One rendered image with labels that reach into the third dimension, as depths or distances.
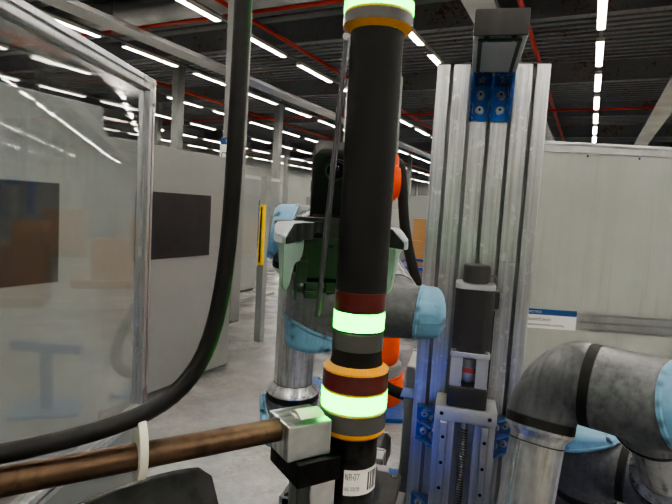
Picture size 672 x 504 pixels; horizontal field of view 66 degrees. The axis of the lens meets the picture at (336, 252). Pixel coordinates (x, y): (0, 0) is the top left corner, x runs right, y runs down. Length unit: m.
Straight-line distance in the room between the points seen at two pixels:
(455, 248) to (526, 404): 0.54
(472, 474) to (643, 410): 0.62
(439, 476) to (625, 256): 1.38
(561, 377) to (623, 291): 1.62
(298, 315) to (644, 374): 0.44
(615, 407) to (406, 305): 0.29
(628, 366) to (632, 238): 1.62
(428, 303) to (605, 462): 0.58
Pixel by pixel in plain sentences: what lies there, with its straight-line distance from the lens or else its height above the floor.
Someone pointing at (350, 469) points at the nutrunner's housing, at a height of 1.51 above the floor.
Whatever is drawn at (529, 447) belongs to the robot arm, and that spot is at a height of 1.36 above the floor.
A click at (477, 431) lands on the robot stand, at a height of 1.20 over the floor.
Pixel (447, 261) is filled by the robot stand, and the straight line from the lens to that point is 1.25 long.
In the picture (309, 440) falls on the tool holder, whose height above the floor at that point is 1.54.
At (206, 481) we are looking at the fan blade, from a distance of 0.51.
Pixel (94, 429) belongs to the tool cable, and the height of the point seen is 1.56.
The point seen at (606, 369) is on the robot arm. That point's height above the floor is 1.49.
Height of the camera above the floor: 1.68
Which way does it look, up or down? 5 degrees down
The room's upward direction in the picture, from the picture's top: 3 degrees clockwise
